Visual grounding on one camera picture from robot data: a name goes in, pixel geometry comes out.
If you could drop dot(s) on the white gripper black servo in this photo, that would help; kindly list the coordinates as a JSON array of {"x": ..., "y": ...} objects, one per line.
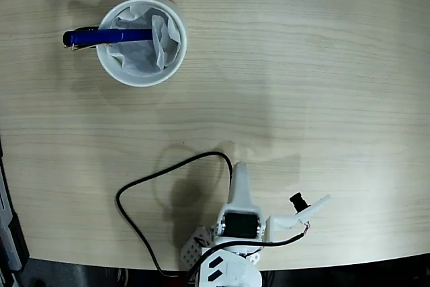
[{"x": 240, "y": 225}]

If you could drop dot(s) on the blue pen with metal clip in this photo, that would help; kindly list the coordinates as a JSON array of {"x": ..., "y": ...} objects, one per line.
[{"x": 100, "y": 36}]

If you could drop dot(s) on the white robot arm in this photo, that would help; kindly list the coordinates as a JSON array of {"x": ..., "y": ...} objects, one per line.
[{"x": 235, "y": 270}]

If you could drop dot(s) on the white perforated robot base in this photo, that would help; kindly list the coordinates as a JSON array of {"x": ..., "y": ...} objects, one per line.
[{"x": 191, "y": 253}]

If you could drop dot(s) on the crumpled white paper tissue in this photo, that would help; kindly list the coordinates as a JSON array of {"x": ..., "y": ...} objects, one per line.
[{"x": 137, "y": 58}]

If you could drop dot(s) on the grey and black equipment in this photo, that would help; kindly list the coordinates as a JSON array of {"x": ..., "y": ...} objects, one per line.
[{"x": 8, "y": 233}]

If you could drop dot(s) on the wrist camera on white mount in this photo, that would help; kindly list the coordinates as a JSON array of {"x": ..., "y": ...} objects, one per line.
[{"x": 285, "y": 221}]

